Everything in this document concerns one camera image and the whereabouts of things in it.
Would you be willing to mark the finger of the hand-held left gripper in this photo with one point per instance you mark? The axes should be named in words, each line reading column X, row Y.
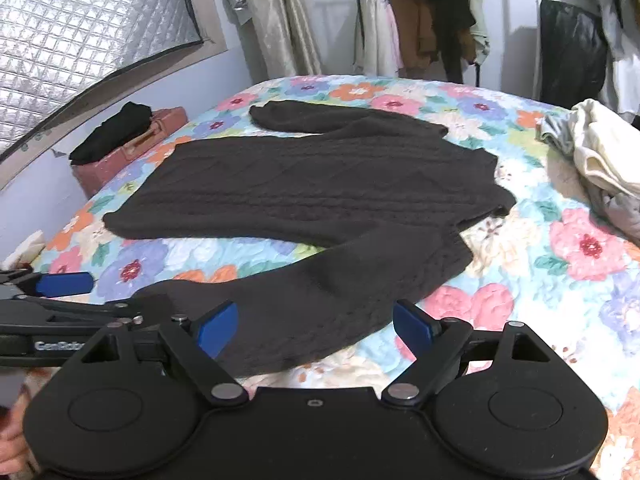
column 75, row 310
column 65, row 284

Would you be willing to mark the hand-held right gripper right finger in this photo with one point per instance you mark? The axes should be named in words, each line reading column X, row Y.
column 410, row 327

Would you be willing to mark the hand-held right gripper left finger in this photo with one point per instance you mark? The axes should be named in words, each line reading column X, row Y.
column 220, row 325

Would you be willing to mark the dark brown knit sweater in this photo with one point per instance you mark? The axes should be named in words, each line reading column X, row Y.
column 310, row 185

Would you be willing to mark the black folded clothes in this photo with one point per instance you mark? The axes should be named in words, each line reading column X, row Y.
column 115, row 130

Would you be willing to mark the pale grey hanging clothes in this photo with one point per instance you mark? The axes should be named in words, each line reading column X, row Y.
column 615, row 10

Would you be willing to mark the person's left hand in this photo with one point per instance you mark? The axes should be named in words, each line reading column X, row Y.
column 10, row 440

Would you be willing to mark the white cloth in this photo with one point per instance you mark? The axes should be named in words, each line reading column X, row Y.
column 25, row 247

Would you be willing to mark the pink suitcase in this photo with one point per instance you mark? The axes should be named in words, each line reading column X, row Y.
column 130, row 160

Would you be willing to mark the floral bed quilt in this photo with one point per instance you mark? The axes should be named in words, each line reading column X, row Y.
column 575, row 310

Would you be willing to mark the grey crumpled garment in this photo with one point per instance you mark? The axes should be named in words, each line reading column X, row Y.
column 555, row 135

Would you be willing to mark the quilted silver window cover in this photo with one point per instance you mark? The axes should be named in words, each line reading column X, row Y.
column 75, row 35

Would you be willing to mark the cream crumpled garment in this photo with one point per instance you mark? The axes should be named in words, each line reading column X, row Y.
column 605, row 150

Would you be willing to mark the cream hanging garments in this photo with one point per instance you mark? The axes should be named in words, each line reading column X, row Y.
column 375, row 35

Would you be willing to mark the beige curtain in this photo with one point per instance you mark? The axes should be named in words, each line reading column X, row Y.
column 280, row 20

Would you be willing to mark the shiny black bag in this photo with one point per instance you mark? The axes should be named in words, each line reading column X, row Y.
column 572, row 55

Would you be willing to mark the beige hanging bag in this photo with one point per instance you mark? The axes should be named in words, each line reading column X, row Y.
column 477, row 10

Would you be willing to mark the black hanging garment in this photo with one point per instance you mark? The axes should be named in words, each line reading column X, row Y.
column 445, row 0

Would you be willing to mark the beige window frame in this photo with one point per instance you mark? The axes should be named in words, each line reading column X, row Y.
column 212, row 20

